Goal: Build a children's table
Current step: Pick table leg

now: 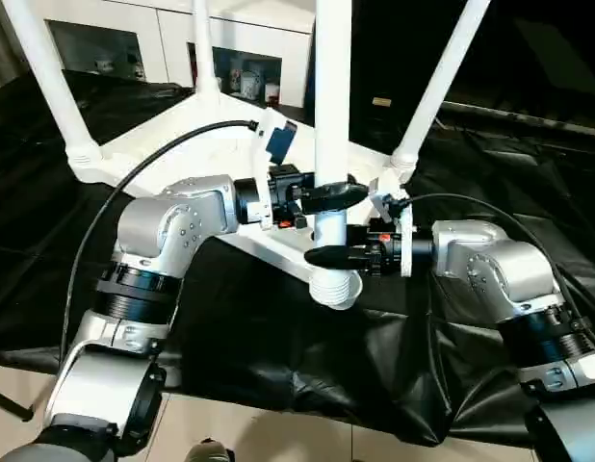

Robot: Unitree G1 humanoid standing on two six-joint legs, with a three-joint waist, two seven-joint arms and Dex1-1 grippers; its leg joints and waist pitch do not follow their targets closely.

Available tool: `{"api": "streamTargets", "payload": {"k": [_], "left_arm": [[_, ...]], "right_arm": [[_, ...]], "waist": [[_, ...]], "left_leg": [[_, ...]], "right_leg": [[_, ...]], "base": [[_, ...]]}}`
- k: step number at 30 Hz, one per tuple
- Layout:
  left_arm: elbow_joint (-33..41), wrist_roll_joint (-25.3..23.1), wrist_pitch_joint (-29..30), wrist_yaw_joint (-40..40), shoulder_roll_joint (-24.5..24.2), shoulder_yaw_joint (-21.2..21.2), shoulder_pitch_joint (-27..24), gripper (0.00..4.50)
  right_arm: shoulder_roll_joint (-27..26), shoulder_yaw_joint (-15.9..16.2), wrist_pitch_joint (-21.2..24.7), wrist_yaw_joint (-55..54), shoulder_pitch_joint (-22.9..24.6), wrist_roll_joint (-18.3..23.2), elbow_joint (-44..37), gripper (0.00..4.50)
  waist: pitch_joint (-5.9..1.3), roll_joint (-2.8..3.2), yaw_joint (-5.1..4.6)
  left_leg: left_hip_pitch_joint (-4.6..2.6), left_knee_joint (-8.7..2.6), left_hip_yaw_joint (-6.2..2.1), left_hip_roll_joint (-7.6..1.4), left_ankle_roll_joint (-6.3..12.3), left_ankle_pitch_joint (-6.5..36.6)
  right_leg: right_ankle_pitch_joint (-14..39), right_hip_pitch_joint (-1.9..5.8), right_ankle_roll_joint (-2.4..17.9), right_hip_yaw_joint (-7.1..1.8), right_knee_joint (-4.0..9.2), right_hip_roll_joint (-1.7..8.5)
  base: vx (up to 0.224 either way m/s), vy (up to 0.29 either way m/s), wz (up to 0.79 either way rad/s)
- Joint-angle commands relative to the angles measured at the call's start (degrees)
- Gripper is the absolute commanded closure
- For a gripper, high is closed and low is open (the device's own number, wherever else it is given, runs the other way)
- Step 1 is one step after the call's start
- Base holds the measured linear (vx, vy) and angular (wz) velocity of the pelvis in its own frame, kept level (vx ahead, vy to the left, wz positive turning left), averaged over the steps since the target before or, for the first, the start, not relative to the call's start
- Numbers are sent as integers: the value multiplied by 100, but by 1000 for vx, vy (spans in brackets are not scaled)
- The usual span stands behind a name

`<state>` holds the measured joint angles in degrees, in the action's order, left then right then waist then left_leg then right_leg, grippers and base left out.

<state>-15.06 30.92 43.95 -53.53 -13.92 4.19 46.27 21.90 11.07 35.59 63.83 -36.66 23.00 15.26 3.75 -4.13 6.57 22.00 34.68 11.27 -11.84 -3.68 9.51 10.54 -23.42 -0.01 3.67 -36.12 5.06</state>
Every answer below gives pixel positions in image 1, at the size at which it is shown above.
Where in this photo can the white plastic table leg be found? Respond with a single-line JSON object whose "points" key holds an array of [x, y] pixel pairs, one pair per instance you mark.
{"points": [[442, 72], [42, 72], [203, 48], [331, 96]]}

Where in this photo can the white plastic table top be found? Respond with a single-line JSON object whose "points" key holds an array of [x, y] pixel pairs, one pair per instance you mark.
{"points": [[182, 139]]}

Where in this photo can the black plastic mat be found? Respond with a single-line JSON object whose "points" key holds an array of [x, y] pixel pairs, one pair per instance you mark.
{"points": [[278, 337]]}

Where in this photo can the small tan tape piece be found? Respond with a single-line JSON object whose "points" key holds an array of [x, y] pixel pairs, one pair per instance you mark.
{"points": [[381, 101]]}

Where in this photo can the small white cup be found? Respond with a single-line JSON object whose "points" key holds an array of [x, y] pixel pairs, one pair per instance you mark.
{"points": [[271, 91]]}

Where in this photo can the long dark metal rod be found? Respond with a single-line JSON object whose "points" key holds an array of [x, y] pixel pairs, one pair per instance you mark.
{"points": [[519, 120]]}

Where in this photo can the white cabinet with glass doors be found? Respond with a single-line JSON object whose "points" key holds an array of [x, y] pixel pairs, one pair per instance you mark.
{"points": [[172, 43]]}

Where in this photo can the grey robot body part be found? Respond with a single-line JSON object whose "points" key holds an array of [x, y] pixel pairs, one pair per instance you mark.
{"points": [[211, 452]]}

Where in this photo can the black stand leg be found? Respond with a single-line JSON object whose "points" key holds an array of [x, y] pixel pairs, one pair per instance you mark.
{"points": [[11, 404]]}

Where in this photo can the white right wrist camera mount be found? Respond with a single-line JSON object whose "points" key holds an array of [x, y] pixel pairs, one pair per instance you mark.
{"points": [[408, 240]]}

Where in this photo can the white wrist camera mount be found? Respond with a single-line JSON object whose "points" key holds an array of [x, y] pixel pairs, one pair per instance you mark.
{"points": [[259, 144], [408, 240]]}

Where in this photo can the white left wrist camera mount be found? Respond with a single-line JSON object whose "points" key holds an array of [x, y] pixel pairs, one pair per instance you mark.
{"points": [[259, 144]]}

